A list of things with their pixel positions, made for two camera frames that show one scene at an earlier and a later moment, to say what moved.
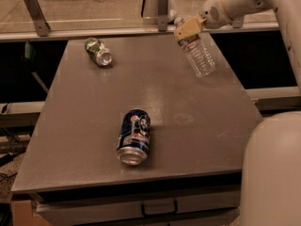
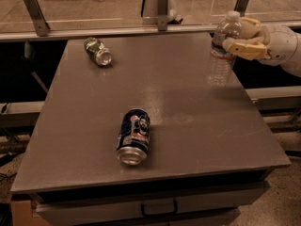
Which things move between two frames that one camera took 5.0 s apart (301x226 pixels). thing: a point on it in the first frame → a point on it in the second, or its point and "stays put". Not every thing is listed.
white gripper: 212,15 → 281,44
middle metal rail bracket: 163,10 stays put
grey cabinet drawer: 129,204 stays put
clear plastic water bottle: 197,52 → 221,61
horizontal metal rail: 128,33 stays put
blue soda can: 134,138 stays put
